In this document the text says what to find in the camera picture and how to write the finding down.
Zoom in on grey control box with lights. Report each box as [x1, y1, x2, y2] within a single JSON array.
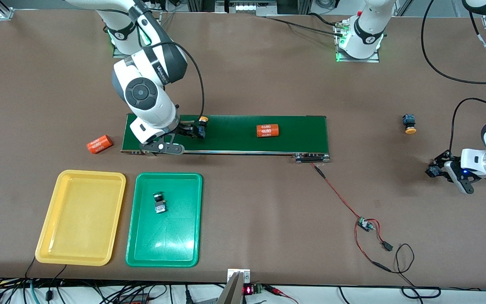
[[216, 0, 278, 16]]

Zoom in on yellow plastic tray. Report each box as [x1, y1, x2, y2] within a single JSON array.
[[35, 170, 127, 266]]

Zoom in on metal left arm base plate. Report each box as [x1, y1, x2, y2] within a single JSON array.
[[335, 20, 381, 63]]

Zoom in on red clip test lead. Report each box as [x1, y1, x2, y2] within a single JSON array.
[[264, 285, 298, 304]]

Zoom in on thin black cable loop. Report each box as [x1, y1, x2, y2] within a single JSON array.
[[394, 244, 442, 299]]

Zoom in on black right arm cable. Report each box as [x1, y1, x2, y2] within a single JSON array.
[[100, 8, 205, 121]]

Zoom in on green belt conveyor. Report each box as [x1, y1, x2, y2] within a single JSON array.
[[121, 113, 331, 163]]

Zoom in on red and black wire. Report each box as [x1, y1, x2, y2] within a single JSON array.
[[310, 163, 415, 275]]

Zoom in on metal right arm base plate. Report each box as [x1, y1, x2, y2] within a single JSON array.
[[112, 12, 160, 58]]

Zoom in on green plastic tray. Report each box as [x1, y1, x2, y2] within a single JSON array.
[[125, 172, 203, 268]]

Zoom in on black base power cable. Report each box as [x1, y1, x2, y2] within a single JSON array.
[[264, 13, 347, 36]]

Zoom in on orange cylinder marked 4680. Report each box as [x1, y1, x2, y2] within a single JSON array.
[[86, 135, 113, 155], [256, 124, 280, 138]]

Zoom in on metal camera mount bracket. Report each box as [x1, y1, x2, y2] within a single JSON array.
[[217, 269, 251, 304]]

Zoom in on black cable with inline box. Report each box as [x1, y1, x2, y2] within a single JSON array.
[[47, 264, 67, 301]]

